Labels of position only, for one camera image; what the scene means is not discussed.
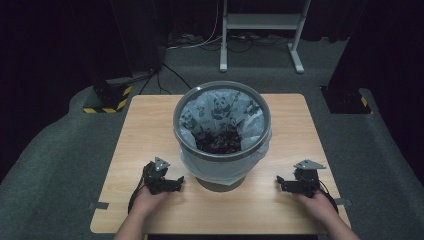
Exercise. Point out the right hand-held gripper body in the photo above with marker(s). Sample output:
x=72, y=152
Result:
x=308, y=180

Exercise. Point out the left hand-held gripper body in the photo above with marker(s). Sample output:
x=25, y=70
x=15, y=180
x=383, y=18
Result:
x=154, y=176

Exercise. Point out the panda print trash bag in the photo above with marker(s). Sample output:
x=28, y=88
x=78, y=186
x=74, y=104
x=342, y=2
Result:
x=220, y=170

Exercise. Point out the person's left hand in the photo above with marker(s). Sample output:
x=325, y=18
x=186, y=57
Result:
x=148, y=201

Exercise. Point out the person's right hand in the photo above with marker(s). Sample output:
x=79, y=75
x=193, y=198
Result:
x=316, y=206

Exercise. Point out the grey tape strip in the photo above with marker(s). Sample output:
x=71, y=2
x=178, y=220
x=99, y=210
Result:
x=343, y=201
x=99, y=205

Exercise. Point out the dark scraps in bag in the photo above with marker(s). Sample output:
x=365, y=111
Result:
x=218, y=143

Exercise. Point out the black stand with striped base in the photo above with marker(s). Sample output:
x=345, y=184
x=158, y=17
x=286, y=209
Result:
x=110, y=98
x=343, y=100

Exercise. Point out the white metal stand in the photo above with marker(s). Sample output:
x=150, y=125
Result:
x=263, y=20

